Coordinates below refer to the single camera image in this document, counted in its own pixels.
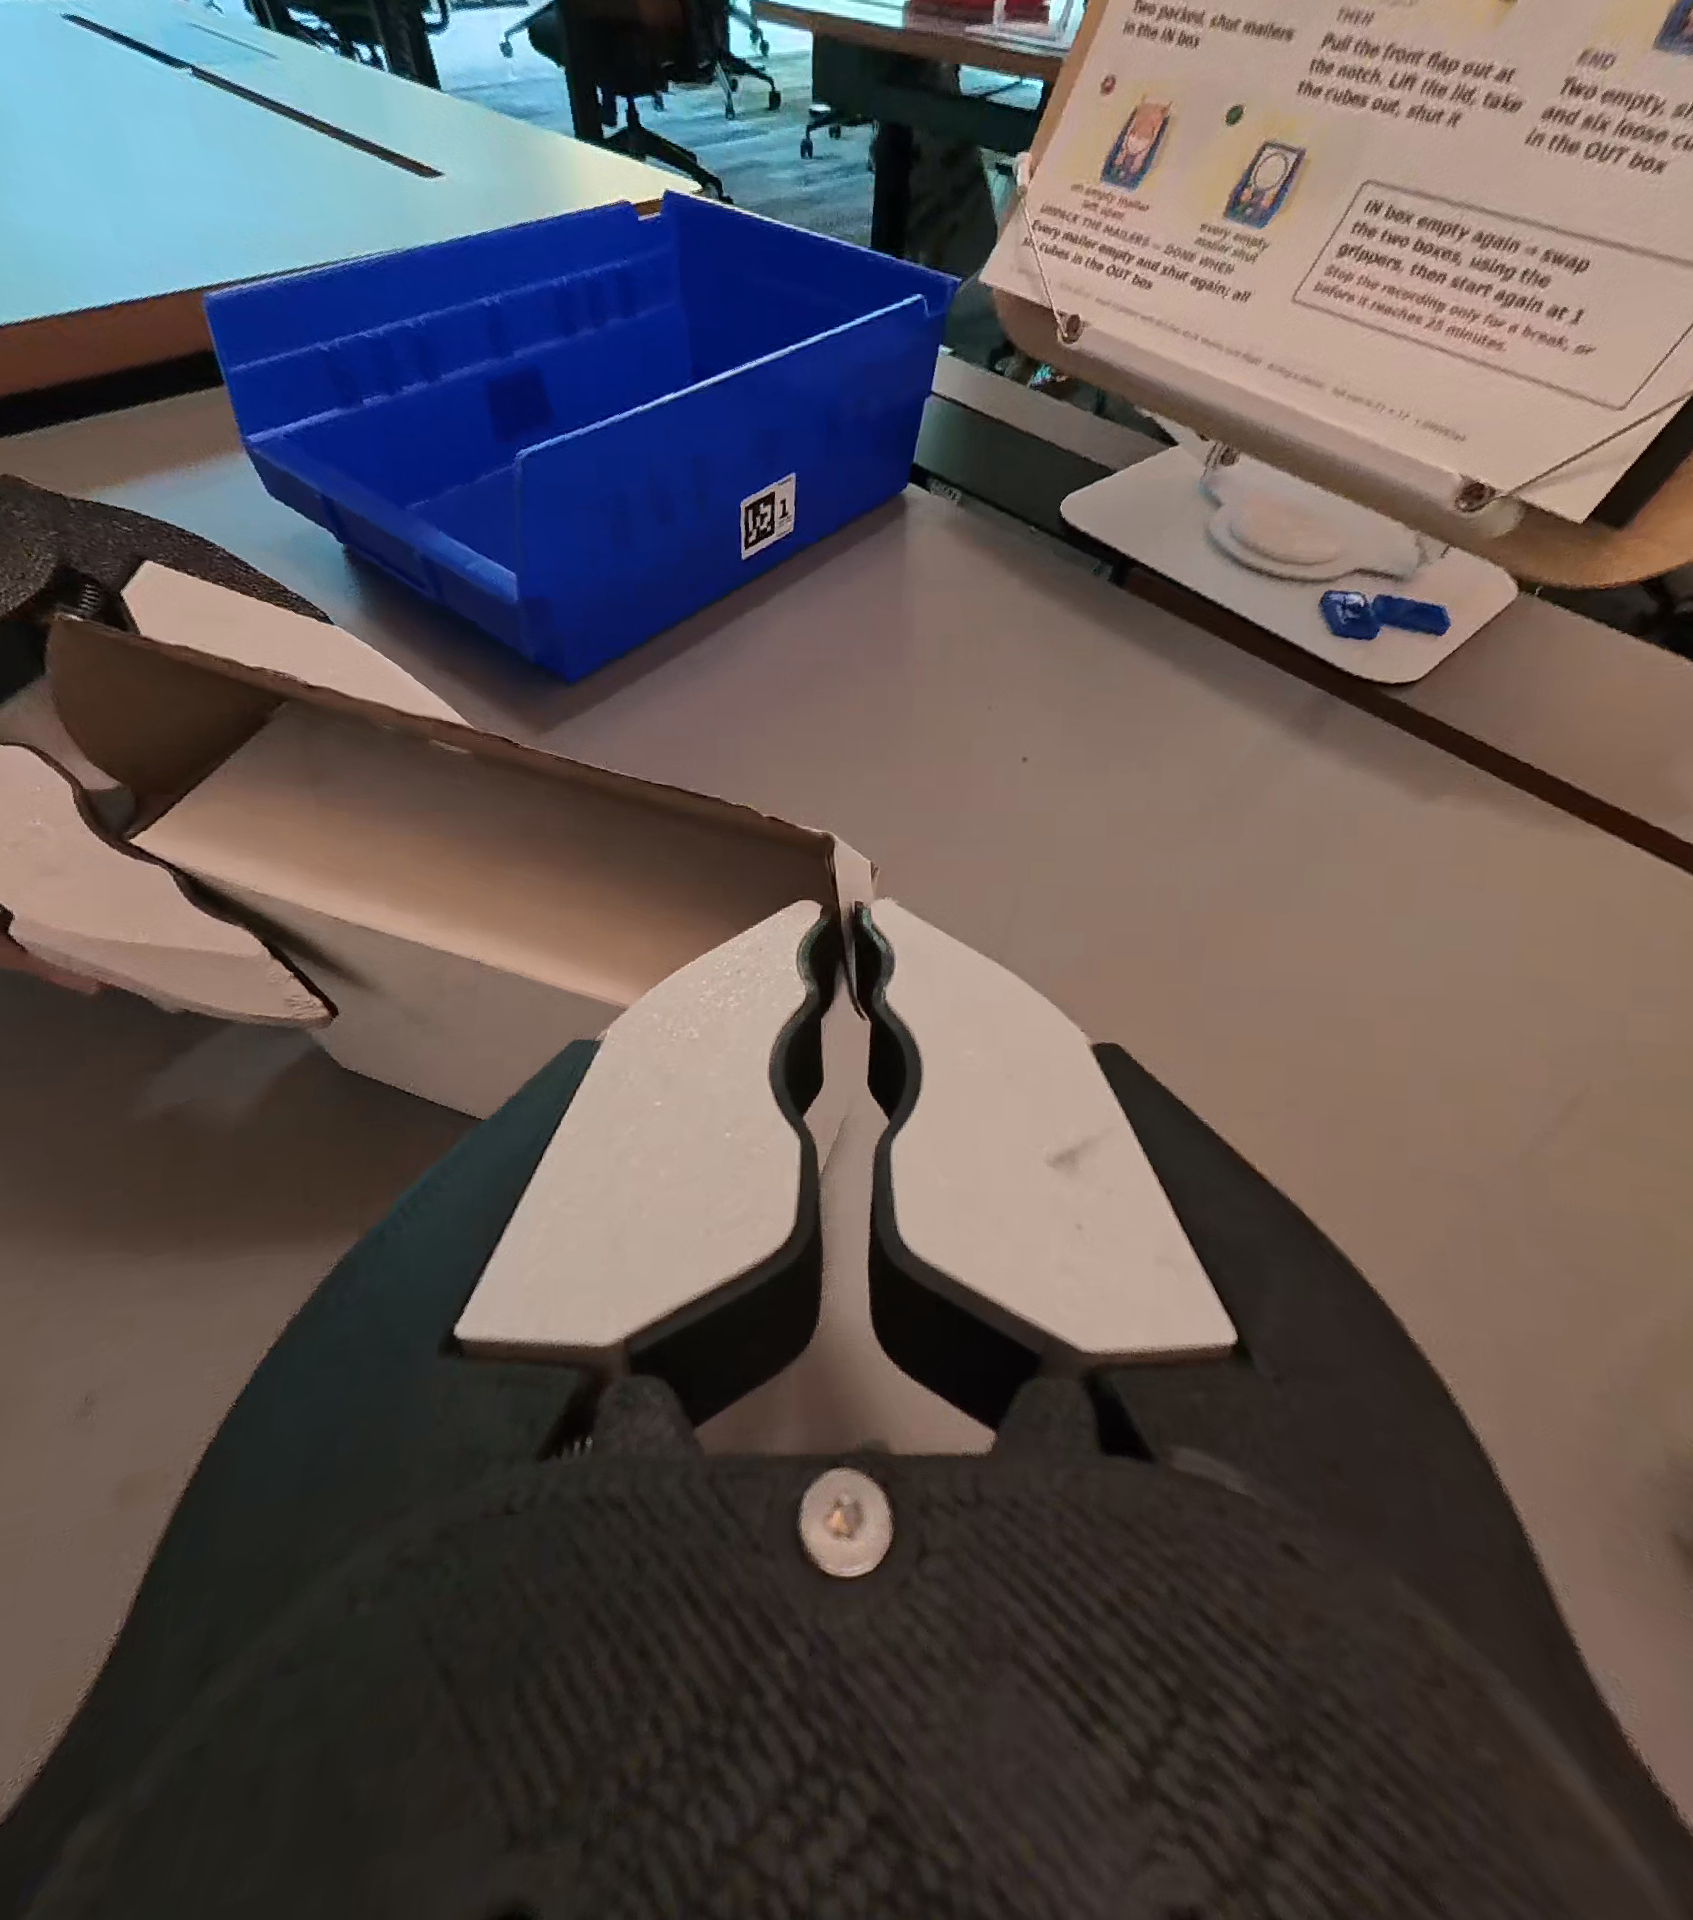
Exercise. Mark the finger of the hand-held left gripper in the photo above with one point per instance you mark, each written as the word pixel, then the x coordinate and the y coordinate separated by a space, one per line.
pixel 36 872
pixel 275 645

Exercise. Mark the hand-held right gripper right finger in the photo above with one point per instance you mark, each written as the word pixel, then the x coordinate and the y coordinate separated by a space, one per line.
pixel 1055 1187

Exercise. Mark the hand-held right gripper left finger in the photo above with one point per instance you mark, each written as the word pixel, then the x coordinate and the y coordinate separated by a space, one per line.
pixel 636 1187

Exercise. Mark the white cardboard mailer box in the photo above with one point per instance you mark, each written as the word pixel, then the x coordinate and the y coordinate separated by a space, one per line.
pixel 486 856

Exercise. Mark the blue plastic bin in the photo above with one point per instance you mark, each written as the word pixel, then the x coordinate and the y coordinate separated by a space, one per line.
pixel 636 497

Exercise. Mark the grey desk with wooden edge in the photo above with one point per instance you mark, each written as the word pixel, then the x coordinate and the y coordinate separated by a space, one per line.
pixel 110 151

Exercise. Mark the small oblong blue plastic piece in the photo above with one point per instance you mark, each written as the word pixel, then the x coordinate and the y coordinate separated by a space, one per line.
pixel 1414 617

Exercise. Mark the white stand base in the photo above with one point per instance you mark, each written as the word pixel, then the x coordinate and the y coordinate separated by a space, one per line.
pixel 1146 518

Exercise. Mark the black office chair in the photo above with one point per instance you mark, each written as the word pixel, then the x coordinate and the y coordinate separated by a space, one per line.
pixel 664 76

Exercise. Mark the printed instruction sheet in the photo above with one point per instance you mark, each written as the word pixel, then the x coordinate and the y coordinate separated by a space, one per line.
pixel 1386 180

